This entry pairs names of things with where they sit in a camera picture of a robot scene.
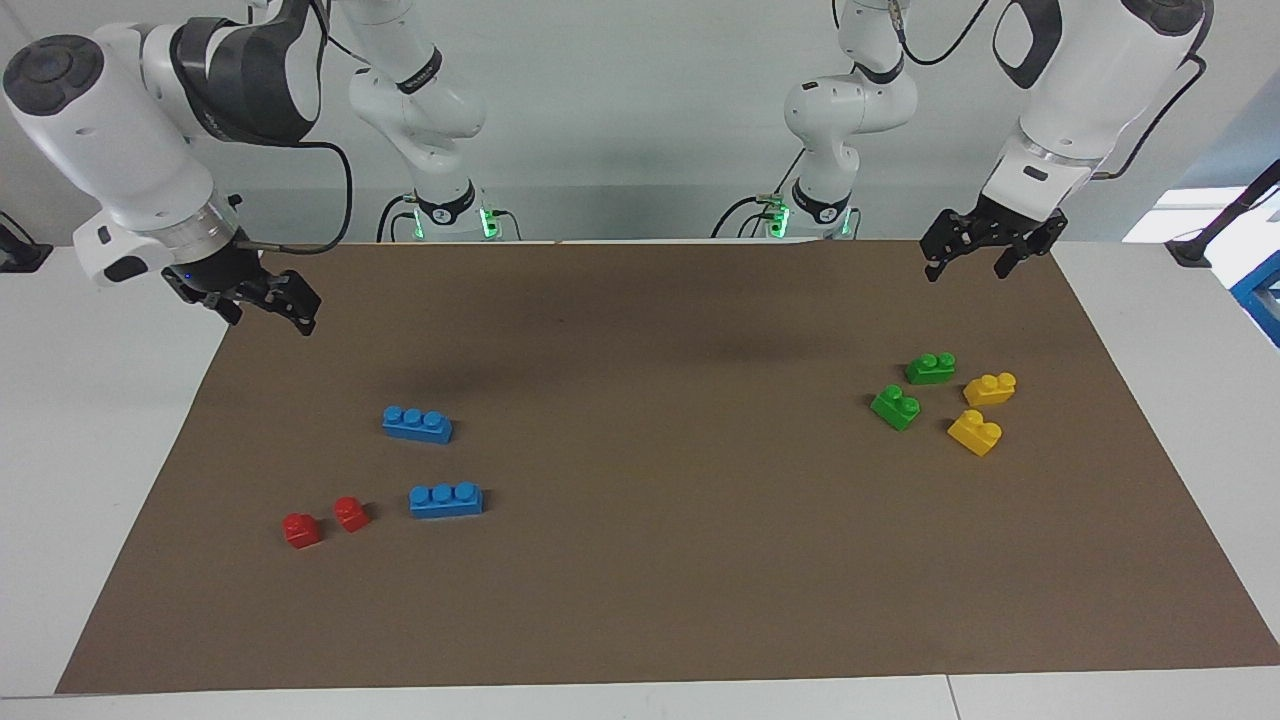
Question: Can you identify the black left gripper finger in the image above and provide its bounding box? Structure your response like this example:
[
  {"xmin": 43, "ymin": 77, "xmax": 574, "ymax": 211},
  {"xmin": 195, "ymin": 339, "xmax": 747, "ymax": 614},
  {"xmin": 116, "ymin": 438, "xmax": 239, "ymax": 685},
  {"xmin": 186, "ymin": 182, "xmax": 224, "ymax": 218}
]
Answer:
[
  {"xmin": 993, "ymin": 224, "xmax": 1062, "ymax": 282},
  {"xmin": 920, "ymin": 209, "xmax": 977, "ymax": 284}
]

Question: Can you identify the green two-stud toy block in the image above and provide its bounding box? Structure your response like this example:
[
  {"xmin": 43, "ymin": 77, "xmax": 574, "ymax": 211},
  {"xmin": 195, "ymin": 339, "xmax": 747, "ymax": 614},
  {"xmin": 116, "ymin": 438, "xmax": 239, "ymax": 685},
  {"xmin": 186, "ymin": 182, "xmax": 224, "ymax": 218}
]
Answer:
[
  {"xmin": 870, "ymin": 384, "xmax": 922, "ymax": 432},
  {"xmin": 904, "ymin": 351, "xmax": 957, "ymax": 387}
]

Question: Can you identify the blue three-stud toy block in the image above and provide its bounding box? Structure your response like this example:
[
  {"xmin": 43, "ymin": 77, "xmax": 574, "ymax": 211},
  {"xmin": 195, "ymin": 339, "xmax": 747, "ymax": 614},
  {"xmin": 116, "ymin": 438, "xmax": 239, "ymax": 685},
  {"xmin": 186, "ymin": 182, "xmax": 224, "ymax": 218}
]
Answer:
[
  {"xmin": 381, "ymin": 404, "xmax": 455, "ymax": 446},
  {"xmin": 408, "ymin": 481, "xmax": 485, "ymax": 520}
]

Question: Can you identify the yellow two-stud toy block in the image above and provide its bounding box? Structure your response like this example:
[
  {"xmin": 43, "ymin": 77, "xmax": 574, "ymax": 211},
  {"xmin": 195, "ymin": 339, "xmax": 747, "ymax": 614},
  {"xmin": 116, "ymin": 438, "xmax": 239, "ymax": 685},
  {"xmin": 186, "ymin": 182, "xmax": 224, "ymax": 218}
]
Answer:
[
  {"xmin": 946, "ymin": 409, "xmax": 1004, "ymax": 458},
  {"xmin": 962, "ymin": 371, "xmax": 1019, "ymax": 408}
]

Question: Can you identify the brown paper table mat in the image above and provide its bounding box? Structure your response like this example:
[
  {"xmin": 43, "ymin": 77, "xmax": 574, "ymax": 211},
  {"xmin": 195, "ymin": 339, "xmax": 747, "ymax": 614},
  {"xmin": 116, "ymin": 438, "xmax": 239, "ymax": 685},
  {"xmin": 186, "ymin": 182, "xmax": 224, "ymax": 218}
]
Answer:
[{"xmin": 55, "ymin": 238, "xmax": 1280, "ymax": 695}]

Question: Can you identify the black right arm base cable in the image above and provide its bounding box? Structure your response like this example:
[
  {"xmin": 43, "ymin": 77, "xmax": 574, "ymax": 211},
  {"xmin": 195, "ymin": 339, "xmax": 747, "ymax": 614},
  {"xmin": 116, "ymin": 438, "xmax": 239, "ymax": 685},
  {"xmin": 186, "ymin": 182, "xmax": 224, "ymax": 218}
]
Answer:
[{"xmin": 376, "ymin": 194, "xmax": 422, "ymax": 244}]

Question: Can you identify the black arm base cable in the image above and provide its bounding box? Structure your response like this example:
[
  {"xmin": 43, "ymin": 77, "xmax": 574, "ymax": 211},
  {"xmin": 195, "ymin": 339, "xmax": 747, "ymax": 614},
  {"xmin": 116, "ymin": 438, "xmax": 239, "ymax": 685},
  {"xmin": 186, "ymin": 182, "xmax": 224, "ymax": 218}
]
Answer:
[
  {"xmin": 711, "ymin": 150, "xmax": 802, "ymax": 240},
  {"xmin": 376, "ymin": 194, "xmax": 422, "ymax": 244}
]

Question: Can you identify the black left arm base cable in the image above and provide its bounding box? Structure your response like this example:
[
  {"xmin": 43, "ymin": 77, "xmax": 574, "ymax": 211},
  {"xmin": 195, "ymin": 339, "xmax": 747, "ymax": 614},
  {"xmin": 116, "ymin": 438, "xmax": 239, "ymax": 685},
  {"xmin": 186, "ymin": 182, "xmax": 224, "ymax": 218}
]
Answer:
[{"xmin": 711, "ymin": 150, "xmax": 802, "ymax": 240}]

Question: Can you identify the blue frame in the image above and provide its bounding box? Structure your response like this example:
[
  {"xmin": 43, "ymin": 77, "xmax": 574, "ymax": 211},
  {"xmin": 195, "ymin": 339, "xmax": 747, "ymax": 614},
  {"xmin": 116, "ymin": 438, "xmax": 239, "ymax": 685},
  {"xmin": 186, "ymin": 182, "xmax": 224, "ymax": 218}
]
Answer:
[{"xmin": 1229, "ymin": 254, "xmax": 1280, "ymax": 350}]

